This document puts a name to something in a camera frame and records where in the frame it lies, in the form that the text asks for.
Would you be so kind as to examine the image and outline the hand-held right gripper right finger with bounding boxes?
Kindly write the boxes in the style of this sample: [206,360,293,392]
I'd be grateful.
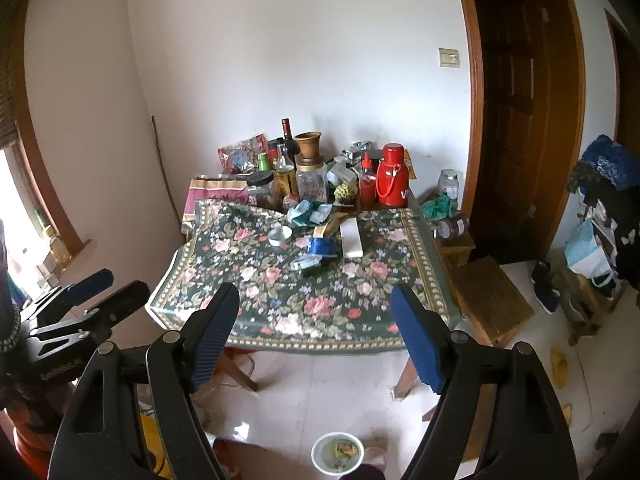
[389,282,582,480]

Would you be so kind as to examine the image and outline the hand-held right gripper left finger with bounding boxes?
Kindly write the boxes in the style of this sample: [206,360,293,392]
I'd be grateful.
[47,281,241,480]

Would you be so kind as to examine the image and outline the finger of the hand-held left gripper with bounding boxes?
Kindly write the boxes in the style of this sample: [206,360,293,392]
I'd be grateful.
[22,268,115,329]
[30,280,151,339]

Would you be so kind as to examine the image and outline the white round bucket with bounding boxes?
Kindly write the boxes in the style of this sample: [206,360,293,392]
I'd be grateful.
[311,432,365,477]

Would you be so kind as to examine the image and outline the person's left forearm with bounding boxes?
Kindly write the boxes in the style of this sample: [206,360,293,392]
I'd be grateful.
[0,397,68,471]

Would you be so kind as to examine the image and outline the wooden table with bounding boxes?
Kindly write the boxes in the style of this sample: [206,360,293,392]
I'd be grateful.
[220,187,451,422]

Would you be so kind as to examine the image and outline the large wooden stool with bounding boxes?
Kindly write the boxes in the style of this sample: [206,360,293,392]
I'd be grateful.
[452,256,536,349]

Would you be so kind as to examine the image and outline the floral tablecloth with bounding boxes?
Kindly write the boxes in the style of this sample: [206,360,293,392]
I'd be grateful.
[145,197,463,356]

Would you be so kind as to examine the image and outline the metal can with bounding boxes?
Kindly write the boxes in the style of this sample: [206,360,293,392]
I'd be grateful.
[435,212,471,239]

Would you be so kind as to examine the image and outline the yellow black bag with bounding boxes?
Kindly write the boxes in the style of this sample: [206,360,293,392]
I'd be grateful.
[134,400,167,477]

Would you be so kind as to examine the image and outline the white rectangular box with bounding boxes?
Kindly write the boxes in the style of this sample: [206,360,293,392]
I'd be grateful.
[340,217,364,260]

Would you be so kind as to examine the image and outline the pink slipper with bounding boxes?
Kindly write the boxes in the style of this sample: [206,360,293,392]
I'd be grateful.
[362,442,388,467]

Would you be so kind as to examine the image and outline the green plastic bag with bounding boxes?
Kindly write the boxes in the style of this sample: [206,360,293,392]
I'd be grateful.
[420,195,454,221]

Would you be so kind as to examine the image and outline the dark blue shoe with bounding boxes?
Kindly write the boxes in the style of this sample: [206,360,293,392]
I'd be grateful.
[531,260,564,316]

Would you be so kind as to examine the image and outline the red patterned cloth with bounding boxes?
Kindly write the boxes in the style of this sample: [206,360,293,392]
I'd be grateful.
[184,175,253,233]

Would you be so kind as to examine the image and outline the yellow slipper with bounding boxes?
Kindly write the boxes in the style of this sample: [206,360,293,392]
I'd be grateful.
[550,347,571,389]

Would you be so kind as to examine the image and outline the brown paper wrapper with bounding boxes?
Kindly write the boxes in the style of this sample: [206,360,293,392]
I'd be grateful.
[313,212,349,239]

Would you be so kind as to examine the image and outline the teal crumpled plastic bag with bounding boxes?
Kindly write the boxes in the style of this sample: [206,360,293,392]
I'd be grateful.
[287,200,334,227]

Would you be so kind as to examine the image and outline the plastic jar with black lid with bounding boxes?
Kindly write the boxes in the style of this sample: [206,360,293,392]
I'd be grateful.
[247,171,281,209]

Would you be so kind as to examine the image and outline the glass jar with white lid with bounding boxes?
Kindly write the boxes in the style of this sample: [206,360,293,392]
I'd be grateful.
[438,169,460,202]

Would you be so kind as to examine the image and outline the red thermos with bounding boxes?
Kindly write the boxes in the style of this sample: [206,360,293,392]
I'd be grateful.
[376,143,414,206]

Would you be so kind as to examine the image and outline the red sauce bottle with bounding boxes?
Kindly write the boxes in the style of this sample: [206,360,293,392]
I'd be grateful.
[359,152,379,206]

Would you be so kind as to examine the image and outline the cluttered wooden stool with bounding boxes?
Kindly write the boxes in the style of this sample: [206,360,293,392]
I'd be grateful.
[559,260,622,347]

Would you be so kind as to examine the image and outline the yellow liquor bottle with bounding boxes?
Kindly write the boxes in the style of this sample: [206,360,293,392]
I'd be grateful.
[274,142,299,197]

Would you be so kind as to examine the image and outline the large glass jar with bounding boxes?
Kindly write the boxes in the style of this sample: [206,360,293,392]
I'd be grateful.
[296,162,329,204]

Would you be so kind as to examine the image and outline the clear plastic box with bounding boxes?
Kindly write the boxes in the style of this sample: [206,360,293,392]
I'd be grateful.
[327,157,359,187]

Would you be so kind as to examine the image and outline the red clear snack bag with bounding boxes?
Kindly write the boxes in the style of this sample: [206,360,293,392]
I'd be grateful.
[217,132,271,172]

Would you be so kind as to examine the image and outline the light blue bag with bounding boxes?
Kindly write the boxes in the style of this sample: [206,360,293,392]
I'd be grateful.
[565,220,609,277]

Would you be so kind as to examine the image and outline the silver foil packets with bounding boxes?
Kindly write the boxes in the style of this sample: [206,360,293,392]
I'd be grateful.
[342,140,376,162]

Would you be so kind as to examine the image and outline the dark wine bottle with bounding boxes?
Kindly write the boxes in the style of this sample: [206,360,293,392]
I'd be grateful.
[280,118,301,161]

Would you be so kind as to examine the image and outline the pile of clothes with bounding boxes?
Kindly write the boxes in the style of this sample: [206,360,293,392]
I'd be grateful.
[569,135,640,308]

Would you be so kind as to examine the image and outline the brown wooden door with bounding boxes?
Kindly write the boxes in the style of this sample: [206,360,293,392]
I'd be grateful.
[452,0,587,267]

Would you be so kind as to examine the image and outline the wooden window frame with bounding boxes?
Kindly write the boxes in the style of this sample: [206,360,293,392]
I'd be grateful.
[0,0,96,281]

